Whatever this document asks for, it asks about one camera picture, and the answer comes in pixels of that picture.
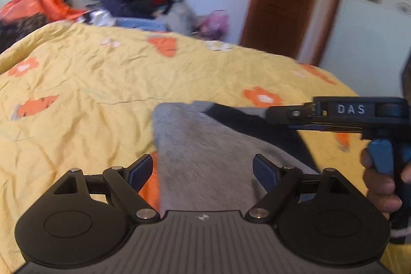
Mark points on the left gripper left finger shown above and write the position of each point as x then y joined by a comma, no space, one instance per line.
124,185

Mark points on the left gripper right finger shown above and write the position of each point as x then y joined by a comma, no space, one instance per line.
280,184

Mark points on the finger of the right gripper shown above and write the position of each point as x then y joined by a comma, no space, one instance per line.
295,115

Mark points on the orange plastic bag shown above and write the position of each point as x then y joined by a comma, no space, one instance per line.
54,10

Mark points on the dark patterned clothes at bedside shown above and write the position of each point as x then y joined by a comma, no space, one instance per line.
11,32

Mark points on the light blue folded cloth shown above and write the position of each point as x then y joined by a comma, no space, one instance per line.
140,23

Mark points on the yellow carrot print quilt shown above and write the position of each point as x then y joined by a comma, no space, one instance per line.
78,99

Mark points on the right hand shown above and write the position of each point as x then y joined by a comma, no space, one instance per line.
381,187

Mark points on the pink plastic bag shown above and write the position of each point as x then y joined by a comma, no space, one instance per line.
215,25

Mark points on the white wardrobe with flower border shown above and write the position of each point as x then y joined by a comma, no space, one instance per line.
369,45

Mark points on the grey and navy knit sweater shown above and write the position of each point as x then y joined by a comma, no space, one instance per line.
205,153

